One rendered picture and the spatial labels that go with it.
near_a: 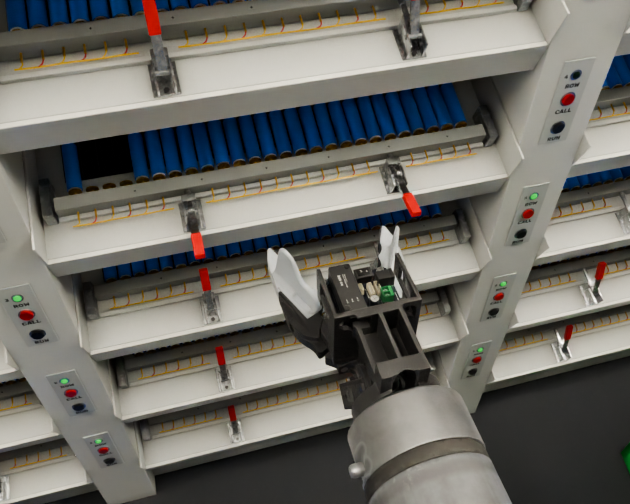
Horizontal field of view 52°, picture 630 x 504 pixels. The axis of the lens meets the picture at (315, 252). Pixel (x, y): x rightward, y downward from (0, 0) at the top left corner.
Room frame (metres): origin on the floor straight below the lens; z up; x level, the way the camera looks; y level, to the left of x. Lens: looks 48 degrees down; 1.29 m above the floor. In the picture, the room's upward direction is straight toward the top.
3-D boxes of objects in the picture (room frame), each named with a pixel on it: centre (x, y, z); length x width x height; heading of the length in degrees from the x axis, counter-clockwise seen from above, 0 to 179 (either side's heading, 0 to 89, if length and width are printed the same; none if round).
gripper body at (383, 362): (0.29, -0.05, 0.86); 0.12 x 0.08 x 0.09; 15
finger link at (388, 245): (0.39, -0.07, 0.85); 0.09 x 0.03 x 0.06; 168
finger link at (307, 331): (0.33, 0.00, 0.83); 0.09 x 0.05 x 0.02; 42
